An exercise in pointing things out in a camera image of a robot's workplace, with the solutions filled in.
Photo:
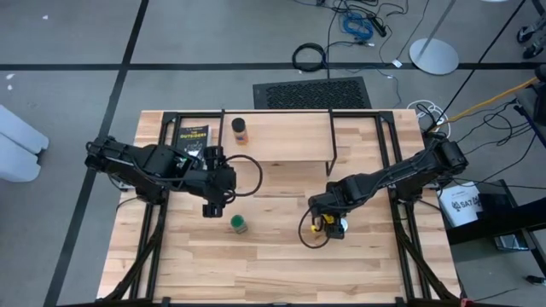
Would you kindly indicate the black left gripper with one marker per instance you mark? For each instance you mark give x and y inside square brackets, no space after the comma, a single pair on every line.
[215,183]

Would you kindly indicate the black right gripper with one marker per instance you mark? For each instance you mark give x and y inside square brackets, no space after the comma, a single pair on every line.
[324,206]

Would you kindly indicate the white-lid spice jar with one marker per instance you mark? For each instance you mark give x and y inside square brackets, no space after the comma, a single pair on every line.
[344,225]

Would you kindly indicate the green-lid spice jar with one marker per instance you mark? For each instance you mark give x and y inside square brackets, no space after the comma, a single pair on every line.
[237,222]

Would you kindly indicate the black-lid orange spice jar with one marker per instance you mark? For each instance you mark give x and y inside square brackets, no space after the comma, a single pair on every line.
[240,134]

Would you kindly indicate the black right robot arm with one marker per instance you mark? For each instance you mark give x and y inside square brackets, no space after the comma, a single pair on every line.
[396,175]

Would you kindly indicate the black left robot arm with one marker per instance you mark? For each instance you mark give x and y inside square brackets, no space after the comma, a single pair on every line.
[128,160]

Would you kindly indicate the wooden shelf riser black legs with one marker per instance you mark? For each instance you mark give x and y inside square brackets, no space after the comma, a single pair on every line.
[290,140]

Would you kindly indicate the black paperback book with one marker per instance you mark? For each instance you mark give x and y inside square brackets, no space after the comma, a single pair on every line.
[194,136]

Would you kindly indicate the black perforated floor mat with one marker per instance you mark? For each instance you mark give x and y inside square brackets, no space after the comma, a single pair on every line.
[311,94]

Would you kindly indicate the white labelled box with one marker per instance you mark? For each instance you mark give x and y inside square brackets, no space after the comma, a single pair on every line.
[460,209]

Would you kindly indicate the small white adapter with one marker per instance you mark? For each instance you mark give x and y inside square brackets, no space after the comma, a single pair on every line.
[397,63]

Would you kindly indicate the red clamp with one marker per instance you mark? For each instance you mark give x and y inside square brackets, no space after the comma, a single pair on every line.
[466,302]

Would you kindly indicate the black side cart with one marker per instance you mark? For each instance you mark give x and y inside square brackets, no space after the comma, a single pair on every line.
[503,221]

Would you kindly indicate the white round stand base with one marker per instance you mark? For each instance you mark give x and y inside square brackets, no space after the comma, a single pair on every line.
[433,57]

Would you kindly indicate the black power strip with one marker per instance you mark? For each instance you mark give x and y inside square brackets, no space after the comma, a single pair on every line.
[377,26]

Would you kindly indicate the pale blue cushion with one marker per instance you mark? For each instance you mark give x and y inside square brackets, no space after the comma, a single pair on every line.
[17,149]

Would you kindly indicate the black metal table frame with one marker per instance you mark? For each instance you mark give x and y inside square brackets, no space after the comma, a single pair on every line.
[384,136]

